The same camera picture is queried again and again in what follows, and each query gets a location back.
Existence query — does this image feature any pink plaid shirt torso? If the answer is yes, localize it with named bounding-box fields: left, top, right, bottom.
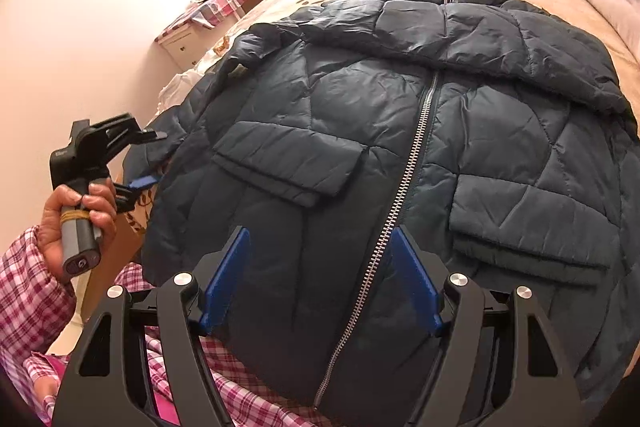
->
left=0, top=261, right=342, bottom=427

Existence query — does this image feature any white cloth on bed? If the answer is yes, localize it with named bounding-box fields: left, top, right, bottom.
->
left=154, top=69, right=203, bottom=116

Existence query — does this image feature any dark navy quilted puffer jacket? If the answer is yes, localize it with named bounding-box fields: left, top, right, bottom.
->
left=125, top=0, right=639, bottom=426

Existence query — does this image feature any person's left hand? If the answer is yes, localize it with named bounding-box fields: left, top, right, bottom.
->
left=36, top=179, right=117, bottom=284

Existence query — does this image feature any left forearm plaid sleeve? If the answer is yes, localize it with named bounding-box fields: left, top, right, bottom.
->
left=1, top=227, right=76, bottom=366

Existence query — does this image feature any white bedside drawer cabinet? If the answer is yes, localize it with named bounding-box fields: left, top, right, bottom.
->
left=155, top=0, right=264, bottom=72

